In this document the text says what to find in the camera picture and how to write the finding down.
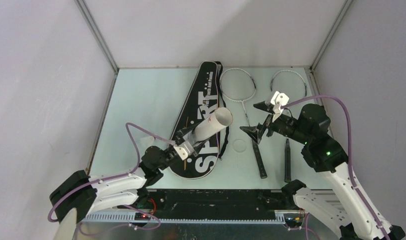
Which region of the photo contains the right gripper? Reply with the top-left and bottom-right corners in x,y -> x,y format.
239,100 -> 311,145

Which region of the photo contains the clear round tube lid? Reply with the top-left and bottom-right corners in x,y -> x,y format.
233,139 -> 247,153

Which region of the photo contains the white shuttlecock tube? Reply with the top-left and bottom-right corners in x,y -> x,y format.
195,107 -> 233,141

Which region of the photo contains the white racket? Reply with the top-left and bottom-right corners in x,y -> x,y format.
219,67 -> 268,180
271,69 -> 308,183

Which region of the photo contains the white shuttlecock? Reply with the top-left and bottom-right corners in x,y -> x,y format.
139,135 -> 156,149

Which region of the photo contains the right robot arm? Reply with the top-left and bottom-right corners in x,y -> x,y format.
240,101 -> 406,240

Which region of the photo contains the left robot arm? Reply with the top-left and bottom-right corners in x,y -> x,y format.
47,122 -> 218,236

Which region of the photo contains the black racket bag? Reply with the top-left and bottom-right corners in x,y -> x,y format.
170,61 -> 233,180

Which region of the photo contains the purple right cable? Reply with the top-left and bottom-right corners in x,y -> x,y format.
284,95 -> 392,240

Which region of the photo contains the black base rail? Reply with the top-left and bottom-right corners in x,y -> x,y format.
133,189 -> 300,221

